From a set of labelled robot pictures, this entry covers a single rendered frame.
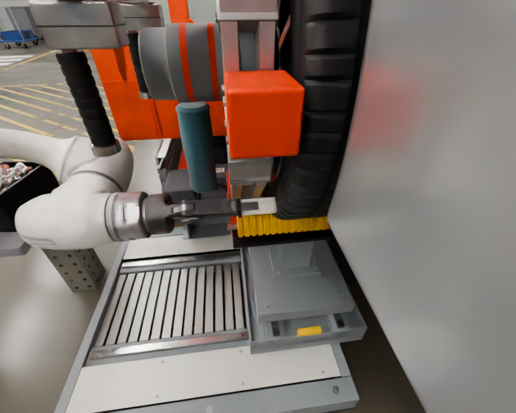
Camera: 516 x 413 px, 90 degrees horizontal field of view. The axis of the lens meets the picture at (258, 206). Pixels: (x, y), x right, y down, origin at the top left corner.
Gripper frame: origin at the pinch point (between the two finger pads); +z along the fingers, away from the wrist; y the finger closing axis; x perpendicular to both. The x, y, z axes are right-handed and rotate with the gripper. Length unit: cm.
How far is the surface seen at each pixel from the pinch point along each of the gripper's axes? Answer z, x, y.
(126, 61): -36, 57, -34
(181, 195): -23, 13, -48
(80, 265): -65, -10, -59
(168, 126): -27, 41, -50
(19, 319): -88, -28, -62
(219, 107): -7, 45, -46
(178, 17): -39, 198, -166
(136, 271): -47, -15, -66
